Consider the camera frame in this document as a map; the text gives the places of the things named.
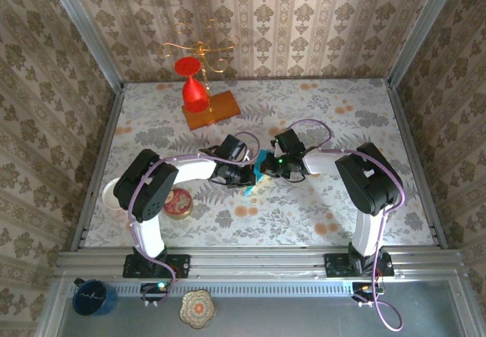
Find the red wine glass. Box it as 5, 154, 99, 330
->
174, 56, 210, 114

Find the slotted grey cable duct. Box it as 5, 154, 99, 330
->
64, 279, 380, 298

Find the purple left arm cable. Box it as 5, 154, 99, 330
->
127, 131, 262, 307

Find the flower-shaped patterned dish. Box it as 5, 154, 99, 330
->
178, 289, 217, 330

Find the white bowl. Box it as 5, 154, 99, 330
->
102, 179, 127, 211

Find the aluminium front rail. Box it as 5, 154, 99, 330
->
55, 247, 470, 281

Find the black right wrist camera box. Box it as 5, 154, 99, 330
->
270, 128, 307, 156

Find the dark blue mug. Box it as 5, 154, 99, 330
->
71, 278, 118, 317

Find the round red gold tin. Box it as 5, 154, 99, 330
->
163, 188, 194, 221

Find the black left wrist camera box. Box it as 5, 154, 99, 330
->
199, 134, 251, 162

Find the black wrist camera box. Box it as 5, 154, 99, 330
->
270, 128, 307, 156
199, 134, 251, 162

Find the gold wire rack wooden base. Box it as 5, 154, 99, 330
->
157, 17, 243, 131

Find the aluminium table side rail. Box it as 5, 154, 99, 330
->
386, 82, 449, 249
70, 86, 126, 253

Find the blue cloth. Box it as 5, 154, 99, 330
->
242, 154, 269, 197

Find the aluminium frame post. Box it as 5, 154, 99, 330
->
387, 0, 462, 87
43, 0, 125, 92

